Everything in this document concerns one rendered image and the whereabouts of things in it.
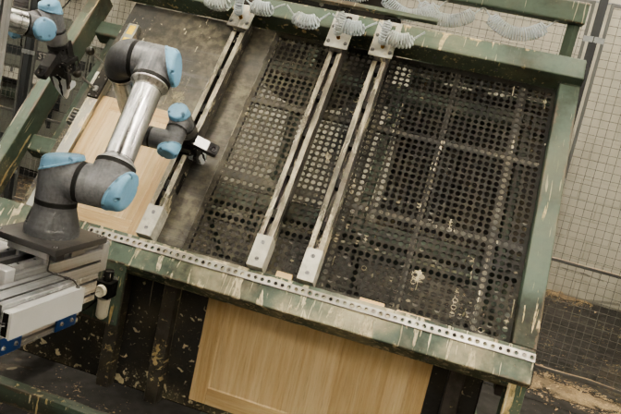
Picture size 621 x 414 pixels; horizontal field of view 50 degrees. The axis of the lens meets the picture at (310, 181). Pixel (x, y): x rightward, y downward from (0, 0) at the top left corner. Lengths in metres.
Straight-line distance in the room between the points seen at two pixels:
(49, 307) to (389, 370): 1.32
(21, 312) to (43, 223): 0.32
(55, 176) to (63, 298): 0.33
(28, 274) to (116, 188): 0.32
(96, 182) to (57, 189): 0.11
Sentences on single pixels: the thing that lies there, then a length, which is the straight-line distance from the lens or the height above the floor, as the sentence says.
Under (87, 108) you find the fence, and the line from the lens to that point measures 2.95.
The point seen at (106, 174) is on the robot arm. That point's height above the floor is 1.25.
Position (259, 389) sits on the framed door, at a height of 0.38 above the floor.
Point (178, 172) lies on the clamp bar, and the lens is 2.62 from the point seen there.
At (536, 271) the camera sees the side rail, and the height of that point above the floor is 1.13.
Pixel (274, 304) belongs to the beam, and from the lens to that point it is 2.36.
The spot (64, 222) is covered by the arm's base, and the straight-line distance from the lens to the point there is 1.95.
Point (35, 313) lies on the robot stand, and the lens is 1.77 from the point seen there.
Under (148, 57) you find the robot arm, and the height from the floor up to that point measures 1.57.
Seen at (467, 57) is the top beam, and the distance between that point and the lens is 2.84.
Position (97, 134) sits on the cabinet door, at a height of 1.20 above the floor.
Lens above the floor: 1.62
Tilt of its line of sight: 9 degrees down
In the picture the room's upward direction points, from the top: 12 degrees clockwise
